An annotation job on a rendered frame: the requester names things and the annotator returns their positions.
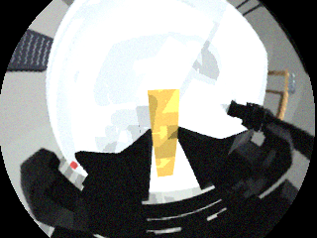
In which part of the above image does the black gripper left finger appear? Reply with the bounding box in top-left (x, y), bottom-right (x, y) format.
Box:
top-left (74, 128), bottom-right (154, 202)

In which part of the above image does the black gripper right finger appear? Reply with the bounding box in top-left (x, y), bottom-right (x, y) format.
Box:
top-left (177, 127), bottom-right (254, 190)

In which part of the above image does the yellow bar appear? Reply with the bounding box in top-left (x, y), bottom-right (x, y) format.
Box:
top-left (147, 88), bottom-right (179, 178)

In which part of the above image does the small red block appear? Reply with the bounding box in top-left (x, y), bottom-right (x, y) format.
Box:
top-left (70, 162), bottom-right (78, 170)

